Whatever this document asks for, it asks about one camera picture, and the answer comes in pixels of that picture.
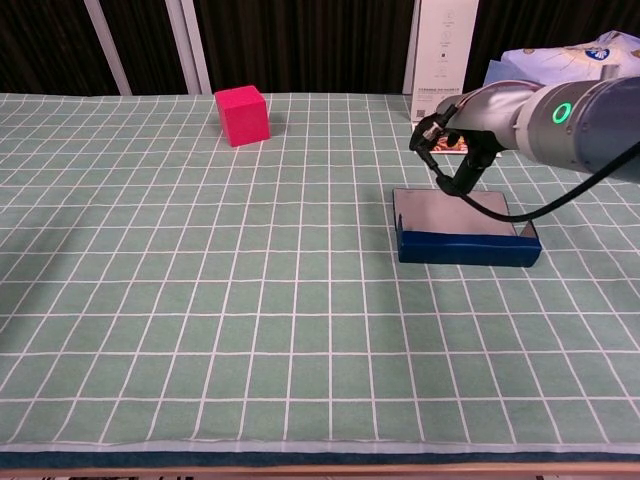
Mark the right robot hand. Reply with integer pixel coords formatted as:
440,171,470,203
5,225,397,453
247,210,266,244
409,113,502,196

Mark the blue glasses case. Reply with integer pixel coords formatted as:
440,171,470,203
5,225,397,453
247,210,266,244
392,187,543,270

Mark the picture postcard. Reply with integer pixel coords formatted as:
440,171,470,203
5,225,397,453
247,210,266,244
427,132,503,159

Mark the tall white carton box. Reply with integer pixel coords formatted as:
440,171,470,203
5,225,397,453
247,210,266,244
410,0,480,124

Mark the pale blue snack bag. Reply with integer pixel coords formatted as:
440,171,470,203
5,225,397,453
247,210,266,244
483,30,640,87

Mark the black curtain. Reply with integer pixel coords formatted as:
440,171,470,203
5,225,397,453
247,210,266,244
0,0,640,96

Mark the pink cube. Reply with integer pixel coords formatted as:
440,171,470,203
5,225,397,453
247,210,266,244
214,84,272,148

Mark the green checkered tablecloth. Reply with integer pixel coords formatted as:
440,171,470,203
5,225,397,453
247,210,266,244
0,92,640,454

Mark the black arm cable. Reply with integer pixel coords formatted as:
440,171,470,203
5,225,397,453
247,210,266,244
418,142,640,223

